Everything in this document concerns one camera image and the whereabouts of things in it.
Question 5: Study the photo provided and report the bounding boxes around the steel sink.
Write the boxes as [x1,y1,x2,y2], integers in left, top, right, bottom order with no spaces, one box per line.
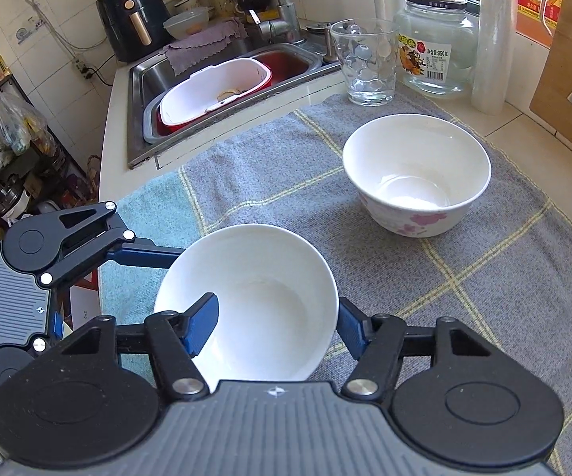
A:
[127,42,341,169]

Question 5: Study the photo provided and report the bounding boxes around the glass jar green lid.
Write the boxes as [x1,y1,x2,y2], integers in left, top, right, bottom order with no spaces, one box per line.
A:
[394,0,480,97]

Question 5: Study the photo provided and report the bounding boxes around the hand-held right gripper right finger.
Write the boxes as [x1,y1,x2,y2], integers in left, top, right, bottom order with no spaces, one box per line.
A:
[338,296,494,402]

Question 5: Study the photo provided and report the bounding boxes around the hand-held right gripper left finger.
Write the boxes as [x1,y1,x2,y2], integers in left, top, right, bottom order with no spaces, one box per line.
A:
[60,292,219,402]

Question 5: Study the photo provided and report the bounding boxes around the clear plastic container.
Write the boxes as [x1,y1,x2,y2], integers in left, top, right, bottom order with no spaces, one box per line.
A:
[163,7,210,39]

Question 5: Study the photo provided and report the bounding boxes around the plain white bowl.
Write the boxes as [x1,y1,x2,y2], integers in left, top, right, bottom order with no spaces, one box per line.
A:
[153,223,340,388]

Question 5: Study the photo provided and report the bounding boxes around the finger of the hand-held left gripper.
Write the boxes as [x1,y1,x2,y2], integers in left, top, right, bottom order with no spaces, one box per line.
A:
[38,201,184,288]
[28,310,66,356]

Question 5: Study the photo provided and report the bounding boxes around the paper sheet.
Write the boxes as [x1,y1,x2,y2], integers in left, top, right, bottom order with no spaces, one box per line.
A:
[70,278,102,333]

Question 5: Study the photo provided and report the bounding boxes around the grey teal checked table cloth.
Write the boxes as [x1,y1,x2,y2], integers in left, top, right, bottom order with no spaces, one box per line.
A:
[98,84,572,476]

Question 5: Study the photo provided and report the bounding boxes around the dark air fryer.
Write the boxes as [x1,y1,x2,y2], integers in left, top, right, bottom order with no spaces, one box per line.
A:
[96,0,173,63]

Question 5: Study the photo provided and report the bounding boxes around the purple dish cloth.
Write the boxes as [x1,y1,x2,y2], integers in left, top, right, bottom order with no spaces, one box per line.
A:
[162,18,248,74]

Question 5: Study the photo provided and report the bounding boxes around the cluttered storage shelf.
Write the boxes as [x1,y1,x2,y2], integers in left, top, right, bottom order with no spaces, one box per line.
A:
[0,54,101,239]

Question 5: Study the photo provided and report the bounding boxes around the white bowl pink flowers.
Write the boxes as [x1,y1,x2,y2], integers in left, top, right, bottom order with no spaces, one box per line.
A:
[342,114,492,239]

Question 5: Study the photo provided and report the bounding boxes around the white red basin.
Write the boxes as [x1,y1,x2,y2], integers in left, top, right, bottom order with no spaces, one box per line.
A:
[157,58,273,134]

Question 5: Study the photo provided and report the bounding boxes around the steel faucet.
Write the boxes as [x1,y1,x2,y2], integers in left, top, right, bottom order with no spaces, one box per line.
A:
[253,0,303,45]

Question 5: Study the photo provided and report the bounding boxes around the cooking wine bottle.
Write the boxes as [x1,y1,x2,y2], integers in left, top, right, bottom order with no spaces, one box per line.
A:
[515,0,569,50]

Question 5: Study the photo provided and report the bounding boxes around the clear drinking glass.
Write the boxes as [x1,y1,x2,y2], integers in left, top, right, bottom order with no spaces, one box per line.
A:
[330,18,400,106]

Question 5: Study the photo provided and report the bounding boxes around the clear plastic bag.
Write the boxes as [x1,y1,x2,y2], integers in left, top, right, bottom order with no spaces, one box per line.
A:
[0,86,34,154]

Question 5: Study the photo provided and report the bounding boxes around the grey plastic tub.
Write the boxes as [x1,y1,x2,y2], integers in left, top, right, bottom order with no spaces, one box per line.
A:
[143,92,178,144]

